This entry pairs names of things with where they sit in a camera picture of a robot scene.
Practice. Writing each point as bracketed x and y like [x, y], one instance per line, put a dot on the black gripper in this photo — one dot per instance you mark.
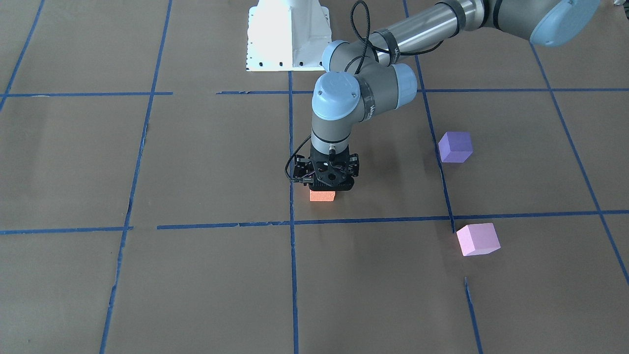
[353, 166]

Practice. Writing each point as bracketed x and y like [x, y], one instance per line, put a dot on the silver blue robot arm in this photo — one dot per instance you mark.
[366, 78]

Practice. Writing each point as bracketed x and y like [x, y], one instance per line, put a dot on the purple foam cube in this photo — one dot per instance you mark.
[455, 147]

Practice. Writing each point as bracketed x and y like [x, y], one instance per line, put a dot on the pink foam cube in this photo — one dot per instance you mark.
[478, 239]

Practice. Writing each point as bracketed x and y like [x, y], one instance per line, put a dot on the orange foam cube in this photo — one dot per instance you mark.
[322, 196]

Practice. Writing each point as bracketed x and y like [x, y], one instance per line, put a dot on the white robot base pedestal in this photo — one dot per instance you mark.
[287, 35]

